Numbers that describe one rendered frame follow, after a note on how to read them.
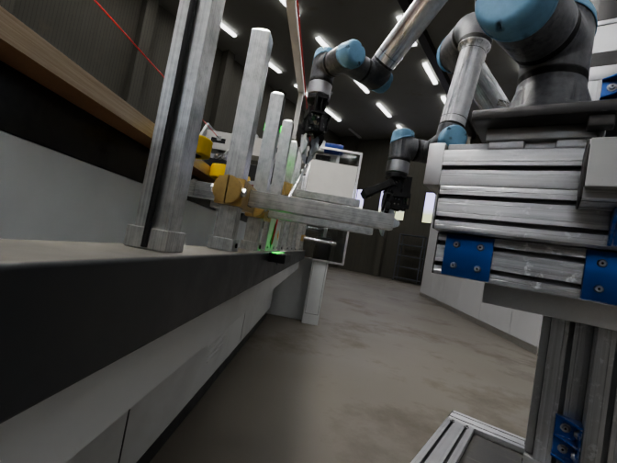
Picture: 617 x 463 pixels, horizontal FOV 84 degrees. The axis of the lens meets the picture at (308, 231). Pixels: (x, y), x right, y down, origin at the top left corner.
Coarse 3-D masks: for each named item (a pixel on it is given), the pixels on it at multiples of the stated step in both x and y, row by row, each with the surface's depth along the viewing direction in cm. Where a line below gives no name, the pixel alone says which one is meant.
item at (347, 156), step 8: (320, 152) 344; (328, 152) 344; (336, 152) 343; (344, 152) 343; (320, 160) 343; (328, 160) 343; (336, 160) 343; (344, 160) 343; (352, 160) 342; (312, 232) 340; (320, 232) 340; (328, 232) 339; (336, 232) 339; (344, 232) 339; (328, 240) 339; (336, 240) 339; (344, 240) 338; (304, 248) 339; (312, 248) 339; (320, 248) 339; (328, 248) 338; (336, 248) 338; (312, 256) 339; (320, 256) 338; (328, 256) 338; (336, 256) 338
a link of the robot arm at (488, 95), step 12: (444, 48) 119; (456, 48) 114; (444, 60) 122; (456, 60) 118; (480, 72) 117; (480, 84) 118; (492, 84) 117; (480, 96) 119; (492, 96) 118; (504, 96) 118; (480, 108) 122; (492, 108) 119
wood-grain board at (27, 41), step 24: (0, 24) 32; (24, 24) 34; (0, 48) 34; (24, 48) 35; (48, 48) 37; (24, 72) 40; (48, 72) 38; (72, 72) 41; (72, 96) 46; (96, 96) 46; (120, 120) 53; (144, 120) 58; (144, 144) 67
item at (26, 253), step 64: (0, 256) 17; (64, 256) 20; (128, 256) 26; (192, 256) 38; (256, 256) 76; (0, 320) 15; (64, 320) 20; (128, 320) 26; (0, 384) 16; (64, 384) 20
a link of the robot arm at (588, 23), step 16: (576, 0) 63; (592, 16) 63; (576, 32) 60; (592, 32) 63; (560, 48) 61; (576, 48) 62; (592, 48) 64; (528, 64) 66; (544, 64) 64; (576, 64) 62
